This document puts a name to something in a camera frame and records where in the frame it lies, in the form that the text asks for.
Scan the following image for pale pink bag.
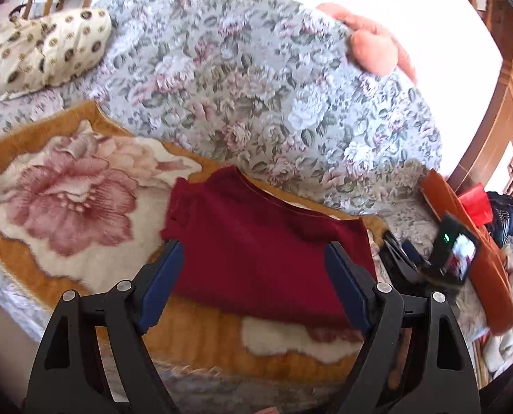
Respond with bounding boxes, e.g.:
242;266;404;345
0;2;33;35

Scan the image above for cream patterned pillow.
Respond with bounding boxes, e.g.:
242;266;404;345
37;8;113;89
0;19;46;96

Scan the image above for pink plush cushion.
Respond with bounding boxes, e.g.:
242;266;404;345
316;2;418;87

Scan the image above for red cloth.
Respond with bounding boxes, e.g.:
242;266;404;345
457;183;492;227

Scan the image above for orange flower-print fleece blanket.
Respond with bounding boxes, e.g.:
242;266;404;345
0;100;406;393

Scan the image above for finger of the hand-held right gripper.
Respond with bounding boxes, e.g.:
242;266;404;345
381;230;422;284
402;240;430;270

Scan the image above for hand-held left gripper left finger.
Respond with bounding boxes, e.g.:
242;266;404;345
21;239;185;414

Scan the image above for dark striped clothes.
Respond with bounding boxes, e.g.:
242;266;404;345
485;190;513;246

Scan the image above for floral quilt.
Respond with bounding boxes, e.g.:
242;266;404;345
82;0;442;216

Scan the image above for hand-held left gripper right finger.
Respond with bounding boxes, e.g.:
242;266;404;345
324;241;481;414

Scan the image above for dark red sweater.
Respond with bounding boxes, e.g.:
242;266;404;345
161;166;378;333

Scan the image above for grey floral bed sheet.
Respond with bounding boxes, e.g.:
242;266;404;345
0;82;499;406

